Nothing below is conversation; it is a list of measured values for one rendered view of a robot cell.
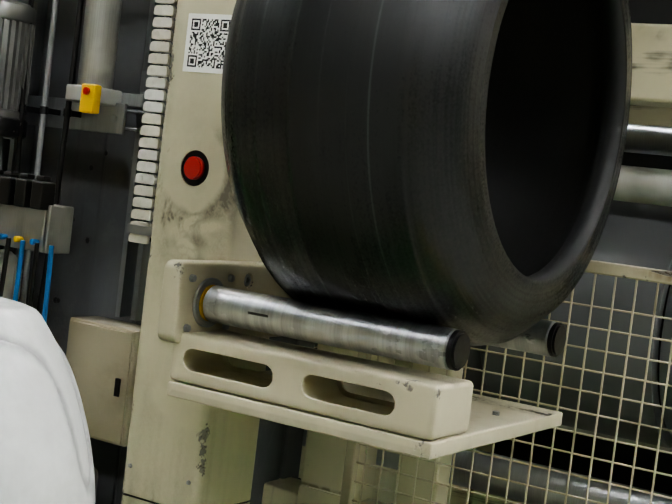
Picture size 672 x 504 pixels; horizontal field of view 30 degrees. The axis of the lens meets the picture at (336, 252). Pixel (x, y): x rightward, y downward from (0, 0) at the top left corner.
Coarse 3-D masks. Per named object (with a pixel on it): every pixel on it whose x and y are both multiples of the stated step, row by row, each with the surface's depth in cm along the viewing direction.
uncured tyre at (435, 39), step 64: (256, 0) 132; (320, 0) 128; (384, 0) 124; (448, 0) 123; (512, 0) 171; (576, 0) 166; (256, 64) 131; (320, 64) 127; (384, 64) 123; (448, 64) 123; (512, 64) 175; (576, 64) 170; (256, 128) 132; (320, 128) 127; (384, 128) 124; (448, 128) 124; (512, 128) 176; (576, 128) 171; (256, 192) 135; (320, 192) 130; (384, 192) 126; (448, 192) 126; (512, 192) 174; (576, 192) 169; (320, 256) 136; (384, 256) 130; (448, 256) 129; (512, 256) 168; (576, 256) 154; (448, 320) 136; (512, 320) 142
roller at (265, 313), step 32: (224, 288) 150; (224, 320) 149; (256, 320) 146; (288, 320) 144; (320, 320) 141; (352, 320) 140; (384, 320) 138; (384, 352) 138; (416, 352) 135; (448, 352) 133
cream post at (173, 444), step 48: (192, 0) 162; (192, 96) 161; (192, 144) 161; (192, 192) 161; (192, 240) 161; (240, 240) 161; (144, 336) 165; (144, 384) 165; (144, 432) 165; (192, 432) 160; (240, 432) 166; (144, 480) 164; (192, 480) 160; (240, 480) 168
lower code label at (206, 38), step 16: (192, 16) 162; (208, 16) 160; (224, 16) 159; (192, 32) 162; (208, 32) 160; (224, 32) 159; (192, 48) 162; (208, 48) 160; (224, 48) 159; (192, 64) 162; (208, 64) 160
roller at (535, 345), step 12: (540, 324) 158; (552, 324) 158; (528, 336) 158; (540, 336) 157; (552, 336) 157; (564, 336) 159; (516, 348) 160; (528, 348) 159; (540, 348) 158; (552, 348) 157
